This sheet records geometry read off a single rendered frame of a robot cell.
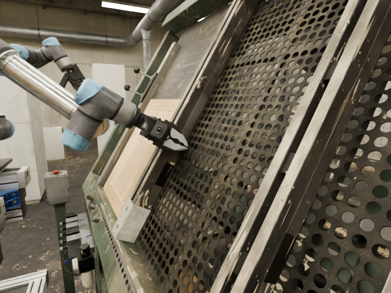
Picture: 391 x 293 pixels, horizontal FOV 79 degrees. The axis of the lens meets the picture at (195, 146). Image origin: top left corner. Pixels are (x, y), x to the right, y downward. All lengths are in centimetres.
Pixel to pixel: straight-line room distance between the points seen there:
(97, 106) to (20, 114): 299
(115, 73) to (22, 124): 214
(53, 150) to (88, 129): 568
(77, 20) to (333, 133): 957
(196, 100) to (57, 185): 107
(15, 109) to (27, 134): 32
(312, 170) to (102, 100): 52
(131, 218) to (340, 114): 67
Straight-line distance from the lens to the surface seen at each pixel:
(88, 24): 979
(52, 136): 632
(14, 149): 372
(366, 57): 53
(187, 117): 84
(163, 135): 65
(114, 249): 89
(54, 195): 165
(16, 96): 365
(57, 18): 981
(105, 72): 509
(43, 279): 201
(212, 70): 89
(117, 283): 83
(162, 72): 149
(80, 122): 70
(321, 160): 45
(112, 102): 69
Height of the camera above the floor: 137
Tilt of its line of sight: 11 degrees down
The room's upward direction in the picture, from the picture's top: straight up
